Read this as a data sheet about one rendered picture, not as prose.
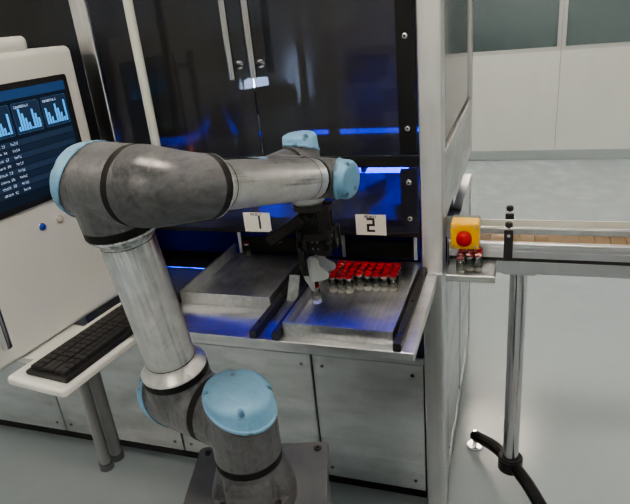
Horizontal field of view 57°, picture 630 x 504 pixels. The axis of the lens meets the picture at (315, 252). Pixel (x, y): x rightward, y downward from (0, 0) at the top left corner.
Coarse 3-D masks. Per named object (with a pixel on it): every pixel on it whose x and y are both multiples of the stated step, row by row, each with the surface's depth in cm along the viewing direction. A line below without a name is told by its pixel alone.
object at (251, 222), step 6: (246, 216) 171; (252, 216) 170; (264, 216) 169; (246, 222) 172; (252, 222) 171; (258, 222) 171; (264, 222) 170; (270, 222) 169; (246, 228) 173; (252, 228) 172; (258, 228) 171; (264, 228) 171; (270, 228) 170
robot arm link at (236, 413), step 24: (216, 384) 97; (240, 384) 97; (264, 384) 97; (192, 408) 97; (216, 408) 92; (240, 408) 92; (264, 408) 93; (192, 432) 98; (216, 432) 94; (240, 432) 92; (264, 432) 94; (216, 456) 97; (240, 456) 94; (264, 456) 95
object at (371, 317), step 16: (416, 272) 154; (320, 288) 158; (400, 288) 153; (304, 304) 149; (320, 304) 149; (336, 304) 148; (352, 304) 148; (368, 304) 147; (384, 304) 146; (400, 304) 145; (288, 320) 138; (304, 320) 142; (320, 320) 142; (336, 320) 141; (352, 320) 140; (368, 320) 139; (384, 320) 139; (400, 320) 136; (304, 336) 135; (320, 336) 134; (336, 336) 132; (352, 336) 131; (368, 336) 130; (384, 336) 128
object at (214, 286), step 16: (224, 256) 179; (240, 256) 184; (256, 256) 183; (272, 256) 182; (288, 256) 180; (208, 272) 170; (224, 272) 174; (240, 272) 173; (256, 272) 172; (272, 272) 170; (288, 272) 161; (192, 288) 162; (208, 288) 164; (224, 288) 163; (240, 288) 162; (256, 288) 162; (272, 288) 161; (208, 304) 155; (224, 304) 154; (240, 304) 152; (256, 304) 150
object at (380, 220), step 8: (360, 216) 160; (368, 216) 159; (376, 216) 158; (384, 216) 158; (360, 224) 161; (376, 224) 159; (384, 224) 159; (360, 232) 162; (368, 232) 161; (376, 232) 160; (384, 232) 159
